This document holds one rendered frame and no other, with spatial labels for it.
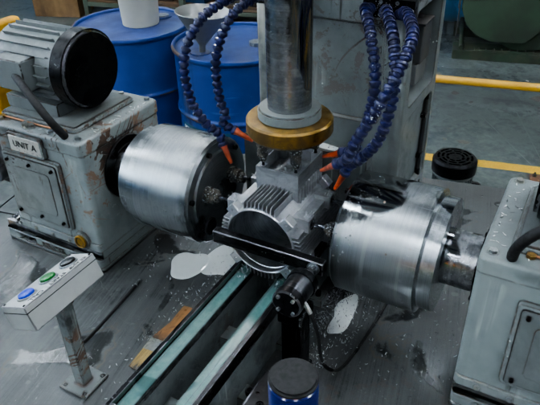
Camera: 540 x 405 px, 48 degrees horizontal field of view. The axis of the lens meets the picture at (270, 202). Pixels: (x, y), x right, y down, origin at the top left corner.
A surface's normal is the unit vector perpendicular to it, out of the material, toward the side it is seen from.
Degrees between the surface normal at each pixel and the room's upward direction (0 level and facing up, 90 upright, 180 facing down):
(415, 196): 9
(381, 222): 43
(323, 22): 90
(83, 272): 69
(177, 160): 36
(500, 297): 90
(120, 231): 90
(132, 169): 54
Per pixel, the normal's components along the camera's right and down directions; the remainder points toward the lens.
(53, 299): 0.81, -0.07
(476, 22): -0.27, 0.51
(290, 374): -0.02, -0.84
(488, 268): -0.47, 0.49
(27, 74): 0.88, 0.25
